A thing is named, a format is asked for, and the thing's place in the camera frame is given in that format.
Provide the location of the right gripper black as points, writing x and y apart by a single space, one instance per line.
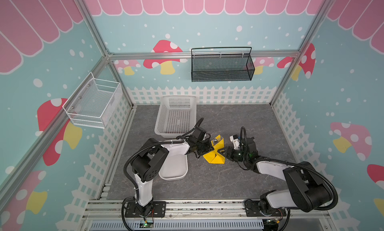
231 153

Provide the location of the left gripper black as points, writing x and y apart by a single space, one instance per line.
209 148

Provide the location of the yellow paper napkin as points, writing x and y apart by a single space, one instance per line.
216 156

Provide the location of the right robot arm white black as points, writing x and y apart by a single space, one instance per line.
307 190

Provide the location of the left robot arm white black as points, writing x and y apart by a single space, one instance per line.
144 165

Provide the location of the white plastic tray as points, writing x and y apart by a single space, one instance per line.
175 166

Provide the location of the white perforated plastic basket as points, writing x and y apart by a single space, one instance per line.
176 116

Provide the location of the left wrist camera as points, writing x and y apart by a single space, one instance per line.
199 133

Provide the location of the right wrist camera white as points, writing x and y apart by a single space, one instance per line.
235 141

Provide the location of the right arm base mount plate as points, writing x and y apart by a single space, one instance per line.
257 208

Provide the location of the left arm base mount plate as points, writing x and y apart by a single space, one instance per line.
153 209

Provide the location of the black mesh wall basket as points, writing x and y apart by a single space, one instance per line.
219 64

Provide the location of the white wire wall basket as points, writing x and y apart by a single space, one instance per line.
93 104

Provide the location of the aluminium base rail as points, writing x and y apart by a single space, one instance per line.
195 214

